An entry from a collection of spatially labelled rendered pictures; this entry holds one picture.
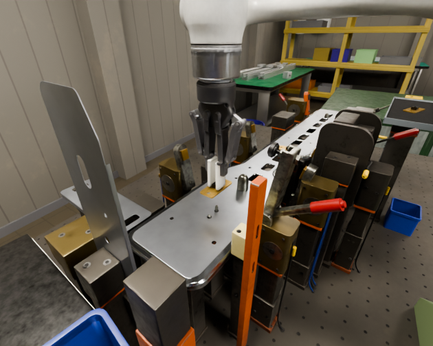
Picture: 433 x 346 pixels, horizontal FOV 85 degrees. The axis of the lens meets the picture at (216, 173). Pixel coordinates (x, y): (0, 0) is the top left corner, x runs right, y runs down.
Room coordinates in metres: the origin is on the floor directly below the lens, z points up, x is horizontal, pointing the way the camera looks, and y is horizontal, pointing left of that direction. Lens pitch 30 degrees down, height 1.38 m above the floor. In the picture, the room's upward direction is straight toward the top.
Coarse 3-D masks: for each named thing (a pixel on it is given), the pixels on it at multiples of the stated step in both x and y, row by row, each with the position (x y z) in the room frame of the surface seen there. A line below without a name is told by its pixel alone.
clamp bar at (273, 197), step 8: (272, 144) 0.39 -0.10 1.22; (272, 152) 0.38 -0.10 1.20; (280, 152) 0.38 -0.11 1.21; (288, 152) 0.36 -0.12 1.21; (296, 152) 0.36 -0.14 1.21; (280, 160) 0.37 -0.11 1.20; (288, 160) 0.36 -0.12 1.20; (296, 160) 0.36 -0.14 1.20; (304, 160) 0.36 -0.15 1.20; (280, 168) 0.36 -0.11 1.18; (288, 168) 0.36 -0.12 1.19; (280, 176) 0.36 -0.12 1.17; (288, 176) 0.37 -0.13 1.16; (272, 184) 0.37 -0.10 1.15; (280, 184) 0.36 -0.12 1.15; (272, 192) 0.37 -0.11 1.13; (280, 192) 0.36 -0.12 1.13; (272, 200) 0.37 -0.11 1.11; (280, 200) 0.38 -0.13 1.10; (264, 208) 0.38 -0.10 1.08; (272, 208) 0.37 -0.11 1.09; (272, 216) 0.37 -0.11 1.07
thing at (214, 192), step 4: (212, 184) 0.47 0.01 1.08; (228, 184) 0.48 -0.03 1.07; (204, 188) 0.47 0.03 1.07; (208, 188) 0.47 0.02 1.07; (212, 188) 0.46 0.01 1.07; (224, 188) 0.46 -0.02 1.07; (200, 192) 0.45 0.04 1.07; (204, 192) 0.45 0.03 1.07; (212, 192) 0.45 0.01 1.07; (216, 192) 0.45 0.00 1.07; (220, 192) 0.45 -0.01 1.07; (208, 196) 0.43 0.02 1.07; (212, 196) 0.43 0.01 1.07
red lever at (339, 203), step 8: (320, 200) 0.34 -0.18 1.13; (328, 200) 0.33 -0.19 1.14; (336, 200) 0.32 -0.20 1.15; (344, 200) 0.32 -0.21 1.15; (280, 208) 0.38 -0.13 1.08; (288, 208) 0.36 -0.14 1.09; (296, 208) 0.35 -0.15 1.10; (304, 208) 0.34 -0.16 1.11; (312, 208) 0.33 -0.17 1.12; (320, 208) 0.32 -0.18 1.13; (328, 208) 0.32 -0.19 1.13; (336, 208) 0.31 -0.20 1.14
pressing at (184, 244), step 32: (320, 128) 1.09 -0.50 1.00; (256, 160) 0.75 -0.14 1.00; (192, 192) 0.55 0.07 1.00; (224, 192) 0.55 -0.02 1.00; (160, 224) 0.42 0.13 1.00; (192, 224) 0.42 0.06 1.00; (224, 224) 0.42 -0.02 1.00; (160, 256) 0.33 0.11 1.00; (192, 256) 0.33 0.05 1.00; (224, 256) 0.32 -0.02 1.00; (192, 288) 0.26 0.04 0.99
